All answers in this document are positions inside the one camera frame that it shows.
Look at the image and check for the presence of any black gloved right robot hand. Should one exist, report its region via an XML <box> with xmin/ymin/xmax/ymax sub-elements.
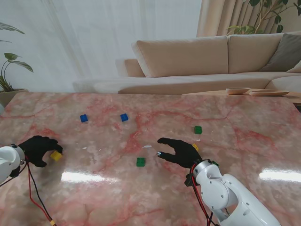
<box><xmin>157</xmin><ymin>137</ymin><xmax>203</xmax><ymax>169</ymax></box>

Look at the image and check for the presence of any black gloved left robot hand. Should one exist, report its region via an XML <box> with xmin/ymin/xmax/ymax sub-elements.
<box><xmin>17</xmin><ymin>135</ymin><xmax>63</xmax><ymax>168</ymax></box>

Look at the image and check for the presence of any beige plant pot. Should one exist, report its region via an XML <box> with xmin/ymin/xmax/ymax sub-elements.
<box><xmin>0</xmin><ymin>89</ymin><xmax>29</xmax><ymax>109</ymax></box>

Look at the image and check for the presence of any wooden coffee table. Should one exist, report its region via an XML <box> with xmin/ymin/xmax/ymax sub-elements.
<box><xmin>182</xmin><ymin>90</ymin><xmax>301</xmax><ymax>104</ymax></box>

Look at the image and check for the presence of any broad-leaf potted plant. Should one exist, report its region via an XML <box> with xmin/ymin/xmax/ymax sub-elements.
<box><xmin>0</xmin><ymin>22</ymin><xmax>34</xmax><ymax>93</ymax></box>

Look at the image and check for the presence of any wooden bowl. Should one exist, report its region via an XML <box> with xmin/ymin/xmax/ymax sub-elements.
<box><xmin>225</xmin><ymin>87</ymin><xmax>251</xmax><ymax>96</ymax></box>

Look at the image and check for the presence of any beige corner sofa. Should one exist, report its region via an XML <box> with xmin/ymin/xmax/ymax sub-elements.
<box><xmin>72</xmin><ymin>32</ymin><xmax>301</xmax><ymax>95</ymax></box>

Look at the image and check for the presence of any flat wooden tray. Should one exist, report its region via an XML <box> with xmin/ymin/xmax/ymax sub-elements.
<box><xmin>249</xmin><ymin>89</ymin><xmax>291</xmax><ymax>97</ymax></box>

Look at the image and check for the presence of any white sheer curtain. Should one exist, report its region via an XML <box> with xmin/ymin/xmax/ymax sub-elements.
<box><xmin>0</xmin><ymin>0</ymin><xmax>203</xmax><ymax>93</ymax></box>

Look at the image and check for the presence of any beige curtain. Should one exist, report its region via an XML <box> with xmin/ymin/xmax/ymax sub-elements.
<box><xmin>196</xmin><ymin>0</ymin><xmax>266</xmax><ymax>38</ymax></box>

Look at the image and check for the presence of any beige sofa pillow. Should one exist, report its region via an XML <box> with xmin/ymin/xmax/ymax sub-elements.
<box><xmin>286</xmin><ymin>61</ymin><xmax>301</xmax><ymax>73</ymax></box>

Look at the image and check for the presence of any grey sofa cushion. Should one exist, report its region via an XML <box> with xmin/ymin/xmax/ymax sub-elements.
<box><xmin>259</xmin><ymin>33</ymin><xmax>301</xmax><ymax>73</ymax></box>

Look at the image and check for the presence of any tall leafy houseplant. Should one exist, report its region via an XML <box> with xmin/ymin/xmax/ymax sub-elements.
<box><xmin>226</xmin><ymin>0</ymin><xmax>290</xmax><ymax>36</ymax></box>

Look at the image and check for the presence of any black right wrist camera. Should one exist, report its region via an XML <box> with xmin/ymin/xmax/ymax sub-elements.
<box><xmin>184</xmin><ymin>173</ymin><xmax>195</xmax><ymax>188</ymax></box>

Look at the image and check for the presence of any red left arm cable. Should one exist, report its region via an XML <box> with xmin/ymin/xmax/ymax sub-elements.
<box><xmin>27</xmin><ymin>162</ymin><xmax>56</xmax><ymax>226</ymax></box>

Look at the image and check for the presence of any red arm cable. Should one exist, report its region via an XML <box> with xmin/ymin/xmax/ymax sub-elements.
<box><xmin>190</xmin><ymin>163</ymin><xmax>212</xmax><ymax>226</ymax></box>
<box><xmin>27</xmin><ymin>162</ymin><xmax>56</xmax><ymax>226</ymax></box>

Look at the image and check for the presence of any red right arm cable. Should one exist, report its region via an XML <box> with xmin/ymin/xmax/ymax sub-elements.
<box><xmin>190</xmin><ymin>163</ymin><xmax>212</xmax><ymax>226</ymax></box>

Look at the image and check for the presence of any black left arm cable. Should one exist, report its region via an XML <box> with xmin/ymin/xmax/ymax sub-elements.
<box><xmin>0</xmin><ymin>160</ymin><xmax>57</xmax><ymax>226</ymax></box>

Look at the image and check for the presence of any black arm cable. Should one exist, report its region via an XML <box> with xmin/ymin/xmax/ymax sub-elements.
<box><xmin>0</xmin><ymin>160</ymin><xmax>57</xmax><ymax>226</ymax></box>
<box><xmin>192</xmin><ymin>183</ymin><xmax>216</xmax><ymax>226</ymax></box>

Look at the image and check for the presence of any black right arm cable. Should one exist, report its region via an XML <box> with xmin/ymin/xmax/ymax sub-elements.
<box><xmin>192</xmin><ymin>183</ymin><xmax>216</xmax><ymax>226</ymax></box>

